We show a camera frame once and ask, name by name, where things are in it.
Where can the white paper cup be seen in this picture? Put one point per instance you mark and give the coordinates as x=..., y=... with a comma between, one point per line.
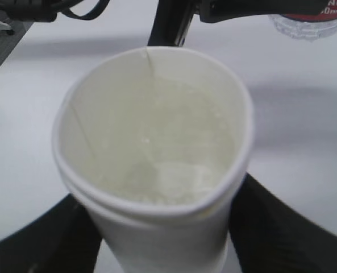
x=154, y=143

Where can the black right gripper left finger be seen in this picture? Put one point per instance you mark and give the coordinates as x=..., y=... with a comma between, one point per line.
x=64, y=239

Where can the Nongfu Spring water bottle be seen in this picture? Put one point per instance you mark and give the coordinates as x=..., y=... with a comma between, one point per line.
x=308, y=27

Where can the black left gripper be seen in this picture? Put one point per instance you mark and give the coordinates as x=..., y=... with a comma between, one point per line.
x=172, y=21

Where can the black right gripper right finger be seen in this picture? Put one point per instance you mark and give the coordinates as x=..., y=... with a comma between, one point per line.
x=269, y=236

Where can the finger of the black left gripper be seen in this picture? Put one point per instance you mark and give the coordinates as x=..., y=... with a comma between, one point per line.
x=217, y=11

